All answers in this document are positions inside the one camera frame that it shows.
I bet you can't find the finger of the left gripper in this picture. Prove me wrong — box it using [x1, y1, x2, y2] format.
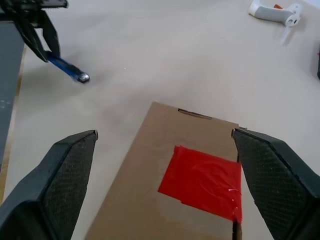
[39, 10, 61, 57]
[15, 23, 49, 63]

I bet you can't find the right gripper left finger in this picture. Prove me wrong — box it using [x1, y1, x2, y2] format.
[0, 129, 99, 240]

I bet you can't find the white handheld tool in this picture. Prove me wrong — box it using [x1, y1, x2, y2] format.
[247, 0, 301, 44]

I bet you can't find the red tape patch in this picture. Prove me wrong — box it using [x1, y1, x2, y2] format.
[157, 145, 244, 223]

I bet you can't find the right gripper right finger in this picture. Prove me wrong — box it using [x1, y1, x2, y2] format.
[231, 128, 320, 240]

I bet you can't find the blue pen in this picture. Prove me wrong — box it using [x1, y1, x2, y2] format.
[46, 51, 91, 85]

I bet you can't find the brown cardboard box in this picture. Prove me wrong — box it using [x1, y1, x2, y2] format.
[84, 101, 248, 240]

